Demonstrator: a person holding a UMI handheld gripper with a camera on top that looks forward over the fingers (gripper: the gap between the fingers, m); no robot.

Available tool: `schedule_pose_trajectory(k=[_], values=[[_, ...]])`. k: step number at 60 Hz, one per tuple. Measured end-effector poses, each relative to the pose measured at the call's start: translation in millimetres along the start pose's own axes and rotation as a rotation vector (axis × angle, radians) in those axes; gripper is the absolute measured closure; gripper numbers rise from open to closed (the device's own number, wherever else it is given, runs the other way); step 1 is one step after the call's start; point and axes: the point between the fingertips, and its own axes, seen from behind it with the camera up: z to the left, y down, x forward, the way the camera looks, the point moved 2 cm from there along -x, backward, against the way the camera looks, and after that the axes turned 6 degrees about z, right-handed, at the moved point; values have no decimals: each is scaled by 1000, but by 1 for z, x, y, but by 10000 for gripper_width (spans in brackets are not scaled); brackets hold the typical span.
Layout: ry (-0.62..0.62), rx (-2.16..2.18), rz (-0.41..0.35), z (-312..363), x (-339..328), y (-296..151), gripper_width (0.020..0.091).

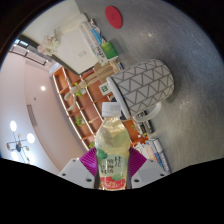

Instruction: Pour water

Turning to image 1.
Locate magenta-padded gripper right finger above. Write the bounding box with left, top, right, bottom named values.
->
left=128, top=146, right=168, bottom=190

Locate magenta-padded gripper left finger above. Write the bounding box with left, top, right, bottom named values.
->
left=57, top=146, right=99, bottom=190

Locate clear drink bottle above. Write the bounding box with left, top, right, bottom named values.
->
left=94, top=101, right=131, bottom=191

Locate brown wooden shelf unit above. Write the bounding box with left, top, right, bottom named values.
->
left=51, top=64, right=141, bottom=151

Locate branched ceiling lamp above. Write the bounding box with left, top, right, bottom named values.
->
left=5, top=119, right=36, bottom=163

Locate ceiling air vent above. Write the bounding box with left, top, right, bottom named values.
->
left=26, top=104, right=38, bottom=127

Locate white mug with triangle pattern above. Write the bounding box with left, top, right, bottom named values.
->
left=105, top=59, right=175, bottom=121

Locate tall green and white carton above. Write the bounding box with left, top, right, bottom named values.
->
left=98, top=82, right=113, bottom=97

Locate green and white box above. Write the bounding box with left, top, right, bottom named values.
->
left=96, top=40, right=119, bottom=66

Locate grey curtain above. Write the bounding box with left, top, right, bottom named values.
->
left=9, top=44, right=48, bottom=66

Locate window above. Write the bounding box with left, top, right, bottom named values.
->
left=13, top=39, right=31, bottom=48

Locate flat round red coaster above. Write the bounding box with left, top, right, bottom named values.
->
left=104, top=5, right=124, bottom=30

